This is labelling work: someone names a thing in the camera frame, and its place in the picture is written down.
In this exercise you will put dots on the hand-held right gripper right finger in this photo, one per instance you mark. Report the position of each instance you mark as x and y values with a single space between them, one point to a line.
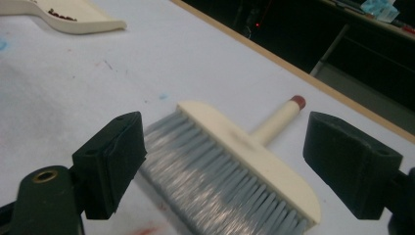
352 163

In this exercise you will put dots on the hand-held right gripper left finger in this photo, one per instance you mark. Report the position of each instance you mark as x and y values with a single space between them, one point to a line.
107 163

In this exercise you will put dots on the cream brush with grey bristles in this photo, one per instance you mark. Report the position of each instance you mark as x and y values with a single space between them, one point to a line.
248 153

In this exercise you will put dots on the cream plastic dustpan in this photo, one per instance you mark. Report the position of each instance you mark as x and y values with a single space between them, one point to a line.
88 19

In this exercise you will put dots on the pile of red beans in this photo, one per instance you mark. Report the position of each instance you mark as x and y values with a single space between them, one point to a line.
62 15

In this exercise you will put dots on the desk with white legs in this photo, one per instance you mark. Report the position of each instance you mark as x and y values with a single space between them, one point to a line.
329 49

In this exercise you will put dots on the crumpled teal plastic bag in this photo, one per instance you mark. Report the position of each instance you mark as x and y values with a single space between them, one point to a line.
380 9

